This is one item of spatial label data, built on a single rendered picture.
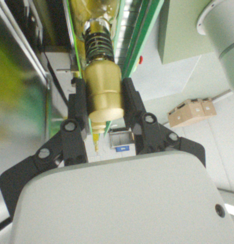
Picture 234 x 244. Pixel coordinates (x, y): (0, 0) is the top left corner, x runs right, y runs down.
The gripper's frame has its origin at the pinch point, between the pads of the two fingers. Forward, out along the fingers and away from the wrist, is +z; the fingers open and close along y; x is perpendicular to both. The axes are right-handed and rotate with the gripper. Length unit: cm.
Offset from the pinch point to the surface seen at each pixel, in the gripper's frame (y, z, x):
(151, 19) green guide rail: 12.7, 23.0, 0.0
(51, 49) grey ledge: -13.0, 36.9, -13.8
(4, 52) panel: -12.7, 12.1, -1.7
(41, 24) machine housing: -15.2, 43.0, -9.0
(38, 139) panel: -12.7, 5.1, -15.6
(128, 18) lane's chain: 10.4, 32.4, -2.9
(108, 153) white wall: 54, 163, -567
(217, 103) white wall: 359, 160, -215
